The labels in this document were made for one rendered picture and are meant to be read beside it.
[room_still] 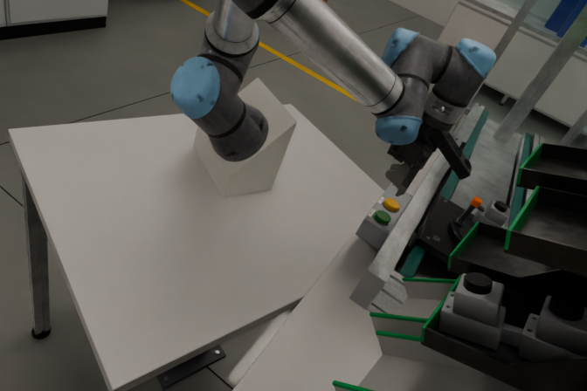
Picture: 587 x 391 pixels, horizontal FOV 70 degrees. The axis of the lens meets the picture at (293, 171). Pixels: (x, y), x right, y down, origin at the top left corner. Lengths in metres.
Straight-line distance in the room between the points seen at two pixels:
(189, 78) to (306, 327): 0.56
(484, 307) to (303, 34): 0.41
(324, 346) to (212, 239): 0.33
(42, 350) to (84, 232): 0.90
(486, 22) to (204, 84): 5.14
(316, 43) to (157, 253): 0.54
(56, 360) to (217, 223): 0.94
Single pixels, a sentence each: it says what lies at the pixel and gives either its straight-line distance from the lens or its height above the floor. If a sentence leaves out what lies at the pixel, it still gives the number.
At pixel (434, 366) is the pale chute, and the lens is 0.72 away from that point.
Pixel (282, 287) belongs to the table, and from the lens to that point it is 0.93.
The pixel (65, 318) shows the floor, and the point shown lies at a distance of 1.86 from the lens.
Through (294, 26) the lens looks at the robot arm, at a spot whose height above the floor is 1.39.
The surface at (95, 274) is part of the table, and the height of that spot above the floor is 0.86.
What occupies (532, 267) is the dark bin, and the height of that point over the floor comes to 1.23.
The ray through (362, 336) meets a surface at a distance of 0.94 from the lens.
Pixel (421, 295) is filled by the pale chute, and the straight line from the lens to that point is 0.85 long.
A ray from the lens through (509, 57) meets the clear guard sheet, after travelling 2.21.
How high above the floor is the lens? 1.57
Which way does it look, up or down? 35 degrees down
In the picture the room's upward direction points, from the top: 22 degrees clockwise
